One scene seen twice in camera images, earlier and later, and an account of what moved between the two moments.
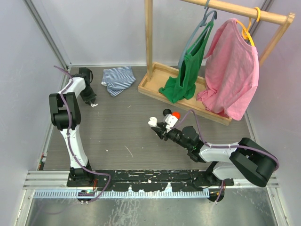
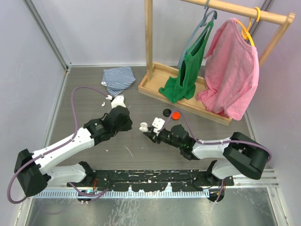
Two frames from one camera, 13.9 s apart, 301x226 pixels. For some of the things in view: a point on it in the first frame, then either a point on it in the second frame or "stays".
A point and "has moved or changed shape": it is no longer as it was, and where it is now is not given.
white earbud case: [153, 122] has moved or changed shape
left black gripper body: [88, 94] to [126, 126]
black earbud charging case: [166, 111] stays
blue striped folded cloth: [117, 79] stays
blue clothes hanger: [207, 12] stays
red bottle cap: [176, 114] stays
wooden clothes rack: [157, 76] stays
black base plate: [151, 180] stays
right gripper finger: [159, 130] to [151, 135]
